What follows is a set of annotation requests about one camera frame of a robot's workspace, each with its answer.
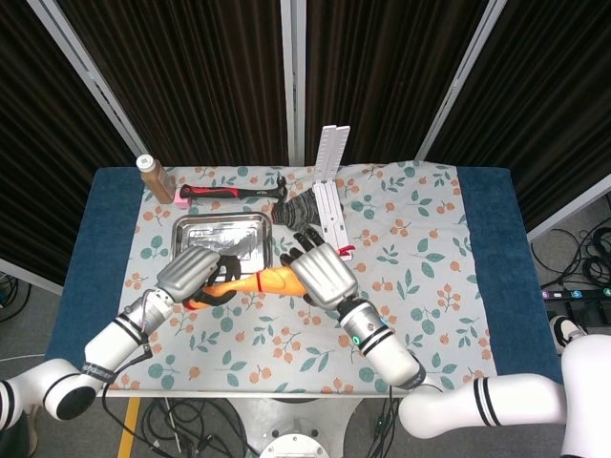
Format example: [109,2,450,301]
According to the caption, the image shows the white folding laptop stand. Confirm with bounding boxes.
[312,124,354,261]

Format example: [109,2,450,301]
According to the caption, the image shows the red black handled hammer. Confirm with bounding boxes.
[179,175,289,202]

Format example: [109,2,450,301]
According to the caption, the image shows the stainless steel rectangular tray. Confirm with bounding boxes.
[171,212,274,274]

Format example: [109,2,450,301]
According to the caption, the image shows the dark corrugated partition panel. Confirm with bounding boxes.
[28,0,306,166]
[414,0,611,242]
[0,0,147,297]
[290,0,507,163]

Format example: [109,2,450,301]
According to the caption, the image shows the floral fruit print tablecloth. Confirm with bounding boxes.
[105,160,500,395]

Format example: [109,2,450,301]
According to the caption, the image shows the black cables under table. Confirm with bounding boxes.
[102,395,407,458]

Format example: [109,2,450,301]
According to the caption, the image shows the grey striped knit glove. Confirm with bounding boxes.
[270,189,326,233]

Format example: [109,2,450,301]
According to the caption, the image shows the yellow floor tape strip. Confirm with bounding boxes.
[116,397,142,458]

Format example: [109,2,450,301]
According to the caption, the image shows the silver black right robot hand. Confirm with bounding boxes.
[279,227,360,311]

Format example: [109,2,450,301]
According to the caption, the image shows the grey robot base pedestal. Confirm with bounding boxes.
[223,395,364,458]

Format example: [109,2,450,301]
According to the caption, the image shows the orange rubber chicken toy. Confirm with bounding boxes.
[183,243,357,312]

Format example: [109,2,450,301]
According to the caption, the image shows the brown juice bottle white cap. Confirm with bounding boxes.
[136,155,177,205]

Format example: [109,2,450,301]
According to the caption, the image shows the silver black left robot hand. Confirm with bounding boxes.
[156,246,242,308]

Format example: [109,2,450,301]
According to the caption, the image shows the black power strip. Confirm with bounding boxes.
[541,285,611,302]

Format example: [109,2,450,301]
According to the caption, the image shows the white black sneaker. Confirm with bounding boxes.
[548,314,586,355]

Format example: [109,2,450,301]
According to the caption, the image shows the black floor cable bundle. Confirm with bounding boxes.
[529,190,611,292]

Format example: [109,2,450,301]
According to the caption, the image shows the blue table cover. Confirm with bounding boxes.
[45,165,569,390]

